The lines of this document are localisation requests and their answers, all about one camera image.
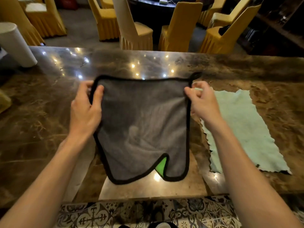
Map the yellow covered chair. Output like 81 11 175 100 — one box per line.
158 1 204 53
197 0 226 27
208 0 253 29
98 0 114 9
0 0 45 46
87 0 120 42
198 4 262 54

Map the person's left hand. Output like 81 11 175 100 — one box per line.
69 81 105 141

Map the black item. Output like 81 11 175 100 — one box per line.
218 25 231 36

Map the person's left forearm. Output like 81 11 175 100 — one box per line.
0 133 95 228

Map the beige covered chair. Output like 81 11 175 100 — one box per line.
111 0 154 51

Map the yellow object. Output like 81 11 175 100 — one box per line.
0 90 12 114

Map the person's right forearm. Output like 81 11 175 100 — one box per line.
205 117 303 228

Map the light green cloth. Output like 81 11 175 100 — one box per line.
195 87 292 175

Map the black and white shoe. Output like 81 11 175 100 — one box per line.
147 222 179 228

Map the white cylinder roll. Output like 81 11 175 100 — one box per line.
0 22 38 68

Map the person's right hand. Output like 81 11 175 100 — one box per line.
184 81 223 129

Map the dark wooden shelf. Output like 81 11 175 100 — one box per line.
237 0 304 58

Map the dark round table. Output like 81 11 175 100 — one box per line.
127 0 215 44

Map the grey cloth with black edge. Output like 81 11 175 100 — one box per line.
89 72 202 185

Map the red object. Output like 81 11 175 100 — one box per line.
59 0 79 10

